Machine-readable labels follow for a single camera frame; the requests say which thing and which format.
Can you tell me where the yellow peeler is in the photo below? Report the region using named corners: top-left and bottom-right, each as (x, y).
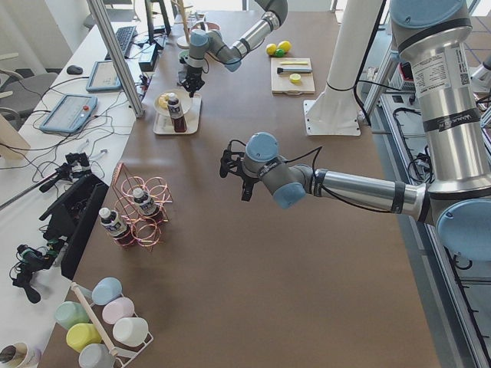
top-left (280, 59), bottom-right (309, 65)

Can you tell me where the knife with black handle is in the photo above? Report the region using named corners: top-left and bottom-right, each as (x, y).
top-left (276, 67), bottom-right (312, 74)

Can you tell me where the pink bowl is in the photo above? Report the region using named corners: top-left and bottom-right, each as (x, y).
top-left (190, 21), bottom-right (220, 35)

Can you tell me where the black computer mouse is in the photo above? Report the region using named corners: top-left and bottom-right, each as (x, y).
top-left (66, 65), bottom-right (84, 75)

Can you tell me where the dark sauce bottle on tray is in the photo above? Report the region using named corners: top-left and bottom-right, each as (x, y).
top-left (167, 93), bottom-right (187, 133)

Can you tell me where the dark grey cloth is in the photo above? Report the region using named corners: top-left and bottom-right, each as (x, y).
top-left (177, 69), bottom-right (187, 85)

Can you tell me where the blue cup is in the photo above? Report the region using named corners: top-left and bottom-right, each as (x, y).
top-left (91, 277), bottom-right (122, 306)

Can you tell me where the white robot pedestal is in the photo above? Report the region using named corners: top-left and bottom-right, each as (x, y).
top-left (304, 0), bottom-right (385, 136)

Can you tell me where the pink cup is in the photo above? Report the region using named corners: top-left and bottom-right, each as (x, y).
top-left (102, 297), bottom-right (134, 325)

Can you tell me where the half lemon slice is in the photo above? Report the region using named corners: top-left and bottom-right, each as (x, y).
top-left (289, 73), bottom-right (302, 84)

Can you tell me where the paper cup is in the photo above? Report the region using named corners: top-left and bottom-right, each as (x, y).
top-left (1, 343), bottom-right (41, 368)

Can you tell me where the yellow cup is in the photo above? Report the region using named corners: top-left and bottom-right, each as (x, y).
top-left (65, 323), bottom-right (102, 353)

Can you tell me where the copper wire bottle rack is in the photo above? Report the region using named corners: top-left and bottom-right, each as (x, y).
top-left (110, 162), bottom-right (173, 251)

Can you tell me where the aluminium frame post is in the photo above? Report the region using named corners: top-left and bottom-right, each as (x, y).
top-left (87, 0), bottom-right (145, 118)

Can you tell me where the white rectangular tray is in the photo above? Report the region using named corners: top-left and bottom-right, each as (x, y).
top-left (153, 94), bottom-right (202, 135)

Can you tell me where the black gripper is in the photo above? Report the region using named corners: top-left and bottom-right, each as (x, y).
top-left (241, 178), bottom-right (255, 201)
top-left (182, 66), bottom-right (205, 97)

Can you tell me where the bottle in rack rear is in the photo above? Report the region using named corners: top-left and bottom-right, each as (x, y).
top-left (133, 187), bottom-right (157, 217)

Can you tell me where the grey cup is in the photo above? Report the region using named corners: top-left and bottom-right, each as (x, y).
top-left (78, 343), bottom-right (115, 368)

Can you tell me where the bottle in rack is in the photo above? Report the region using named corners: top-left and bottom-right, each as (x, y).
top-left (99, 207), bottom-right (134, 248)
top-left (133, 187), bottom-right (157, 217)

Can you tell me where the white cup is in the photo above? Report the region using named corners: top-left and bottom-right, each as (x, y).
top-left (113, 317), bottom-right (149, 347)

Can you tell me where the wooden mug tree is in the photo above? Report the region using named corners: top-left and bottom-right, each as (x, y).
top-left (170, 0), bottom-right (194, 49)

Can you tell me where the wooden cutting board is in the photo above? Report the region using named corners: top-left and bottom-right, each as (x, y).
top-left (270, 57), bottom-right (315, 94)

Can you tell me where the teach pendant far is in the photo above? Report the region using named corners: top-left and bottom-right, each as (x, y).
top-left (86, 61), bottom-right (122, 93)

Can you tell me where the white round plate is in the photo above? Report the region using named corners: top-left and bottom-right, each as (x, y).
top-left (153, 89), bottom-right (193, 117)

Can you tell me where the green lime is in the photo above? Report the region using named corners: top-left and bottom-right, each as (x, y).
top-left (275, 48), bottom-right (285, 58)

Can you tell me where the bottle in rack front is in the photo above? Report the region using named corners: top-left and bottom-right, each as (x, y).
top-left (99, 207), bottom-right (134, 248)

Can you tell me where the yellow lemon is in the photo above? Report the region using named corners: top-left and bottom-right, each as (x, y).
top-left (265, 44), bottom-right (278, 56)
top-left (278, 41), bottom-right (292, 54)

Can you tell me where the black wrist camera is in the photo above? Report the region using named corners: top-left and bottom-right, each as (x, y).
top-left (219, 140), bottom-right (244, 178)

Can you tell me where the green cup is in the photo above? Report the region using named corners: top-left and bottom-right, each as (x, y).
top-left (54, 301), bottom-right (90, 330)

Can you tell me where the teach pendant near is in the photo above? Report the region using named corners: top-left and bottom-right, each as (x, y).
top-left (39, 94), bottom-right (98, 134)

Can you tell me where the green bowl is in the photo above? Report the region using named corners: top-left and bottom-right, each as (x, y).
top-left (179, 50), bottom-right (189, 65)

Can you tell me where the black keyboard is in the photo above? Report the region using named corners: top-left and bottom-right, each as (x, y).
top-left (115, 25), bottom-right (137, 59)

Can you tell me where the black open case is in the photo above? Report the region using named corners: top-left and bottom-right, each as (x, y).
top-left (39, 174), bottom-right (108, 280)

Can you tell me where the white wire cup rack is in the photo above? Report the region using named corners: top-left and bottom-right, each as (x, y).
top-left (70, 281), bottom-right (154, 367)

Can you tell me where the teach pendant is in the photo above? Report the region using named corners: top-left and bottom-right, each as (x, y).
top-left (86, 61), bottom-right (122, 93)
top-left (39, 94), bottom-right (98, 134)

